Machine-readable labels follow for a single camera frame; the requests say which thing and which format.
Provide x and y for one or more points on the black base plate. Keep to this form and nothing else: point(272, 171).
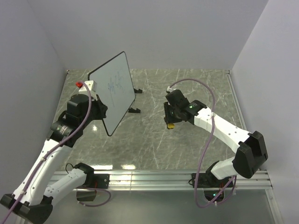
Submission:
point(210, 181)
point(97, 181)

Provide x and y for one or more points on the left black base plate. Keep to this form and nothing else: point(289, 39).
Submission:
point(97, 181)

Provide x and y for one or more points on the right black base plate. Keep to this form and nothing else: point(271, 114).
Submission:
point(210, 181)

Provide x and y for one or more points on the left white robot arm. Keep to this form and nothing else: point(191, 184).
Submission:
point(35, 198)

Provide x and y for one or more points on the black whiteboard foot clip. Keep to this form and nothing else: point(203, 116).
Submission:
point(136, 91)

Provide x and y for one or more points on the yellow bone-shaped eraser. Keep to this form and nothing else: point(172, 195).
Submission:
point(170, 126)

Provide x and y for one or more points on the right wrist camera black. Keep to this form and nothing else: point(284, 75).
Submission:
point(177, 99)

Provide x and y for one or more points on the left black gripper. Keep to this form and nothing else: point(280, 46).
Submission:
point(102, 108)

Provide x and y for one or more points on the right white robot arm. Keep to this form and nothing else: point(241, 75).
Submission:
point(249, 148)

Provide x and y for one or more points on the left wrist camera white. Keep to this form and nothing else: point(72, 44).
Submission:
point(87, 85)

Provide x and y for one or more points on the white whiteboard black frame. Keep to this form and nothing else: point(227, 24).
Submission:
point(115, 89)

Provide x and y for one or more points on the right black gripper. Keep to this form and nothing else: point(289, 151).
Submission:
point(168, 119)

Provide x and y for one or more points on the aluminium mounting rail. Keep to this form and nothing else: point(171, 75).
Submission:
point(152, 180)

